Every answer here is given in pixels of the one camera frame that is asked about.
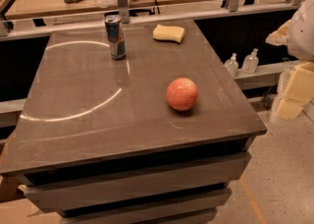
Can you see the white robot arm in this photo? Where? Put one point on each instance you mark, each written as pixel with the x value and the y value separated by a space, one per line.
pixel 301 34

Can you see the left clear sanitizer bottle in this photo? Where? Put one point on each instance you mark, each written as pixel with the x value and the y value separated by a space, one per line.
pixel 232 65

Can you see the metal frame post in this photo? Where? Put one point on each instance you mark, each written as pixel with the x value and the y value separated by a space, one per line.
pixel 124 13

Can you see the red apple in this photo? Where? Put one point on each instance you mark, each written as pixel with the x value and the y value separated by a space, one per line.
pixel 182 94

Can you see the grey drawer cabinet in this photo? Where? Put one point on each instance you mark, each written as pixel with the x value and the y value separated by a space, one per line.
pixel 98 143

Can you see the metal frame rail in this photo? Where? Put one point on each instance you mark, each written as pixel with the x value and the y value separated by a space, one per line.
pixel 185 11

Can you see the right clear sanitizer bottle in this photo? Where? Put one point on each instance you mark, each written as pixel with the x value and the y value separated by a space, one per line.
pixel 250 62

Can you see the clear sanitizer bottle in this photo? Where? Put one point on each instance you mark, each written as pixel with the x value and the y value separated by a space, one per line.
pixel 232 65
pixel 250 62

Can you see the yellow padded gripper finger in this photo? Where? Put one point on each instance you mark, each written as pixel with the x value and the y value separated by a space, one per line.
pixel 280 36
pixel 295 91

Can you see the yellow sponge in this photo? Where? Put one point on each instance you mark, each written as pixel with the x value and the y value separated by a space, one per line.
pixel 168 33

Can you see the red bull can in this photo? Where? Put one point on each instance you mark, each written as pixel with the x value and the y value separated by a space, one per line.
pixel 113 26

